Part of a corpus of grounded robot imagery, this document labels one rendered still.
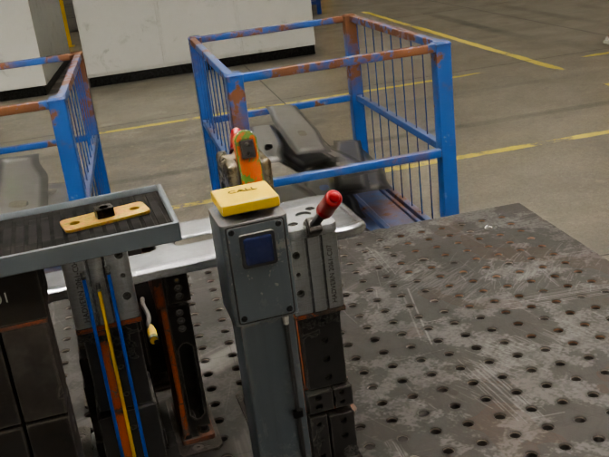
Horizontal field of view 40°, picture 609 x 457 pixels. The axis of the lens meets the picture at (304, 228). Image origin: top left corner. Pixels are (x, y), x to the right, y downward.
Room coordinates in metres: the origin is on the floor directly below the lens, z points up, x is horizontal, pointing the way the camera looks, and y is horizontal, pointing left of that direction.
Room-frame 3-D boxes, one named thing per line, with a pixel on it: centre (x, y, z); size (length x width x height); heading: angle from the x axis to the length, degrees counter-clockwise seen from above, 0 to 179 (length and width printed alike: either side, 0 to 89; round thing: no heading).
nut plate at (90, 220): (0.79, 0.19, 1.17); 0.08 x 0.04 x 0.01; 114
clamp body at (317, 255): (1.01, 0.00, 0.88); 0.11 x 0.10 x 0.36; 14
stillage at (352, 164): (3.46, -0.08, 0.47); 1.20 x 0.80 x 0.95; 11
